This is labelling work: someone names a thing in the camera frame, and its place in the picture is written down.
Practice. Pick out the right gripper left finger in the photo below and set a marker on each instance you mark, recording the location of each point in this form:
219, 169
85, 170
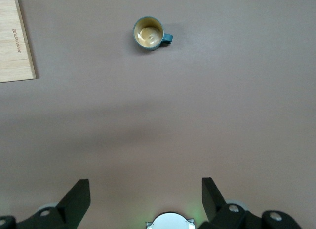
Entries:
74, 204

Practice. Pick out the dark teal ceramic cup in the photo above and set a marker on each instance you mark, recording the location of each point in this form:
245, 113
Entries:
149, 35

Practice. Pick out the wooden cutting board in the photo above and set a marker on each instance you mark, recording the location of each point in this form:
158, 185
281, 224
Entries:
12, 41

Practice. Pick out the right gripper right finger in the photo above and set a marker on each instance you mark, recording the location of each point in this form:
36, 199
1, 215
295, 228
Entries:
212, 204

